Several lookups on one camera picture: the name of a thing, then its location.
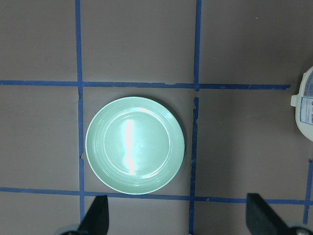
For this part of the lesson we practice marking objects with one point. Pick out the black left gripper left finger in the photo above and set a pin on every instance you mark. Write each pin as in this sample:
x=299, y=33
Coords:
x=96, y=220

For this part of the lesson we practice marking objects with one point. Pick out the light green plate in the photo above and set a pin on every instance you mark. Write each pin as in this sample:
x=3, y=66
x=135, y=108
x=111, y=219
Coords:
x=134, y=145

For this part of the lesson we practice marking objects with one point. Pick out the white rice cooker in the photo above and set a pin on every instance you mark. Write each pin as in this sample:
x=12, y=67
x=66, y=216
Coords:
x=303, y=104

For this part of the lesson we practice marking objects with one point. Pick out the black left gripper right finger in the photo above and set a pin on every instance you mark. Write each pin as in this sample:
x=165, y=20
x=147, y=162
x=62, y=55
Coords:
x=261, y=219

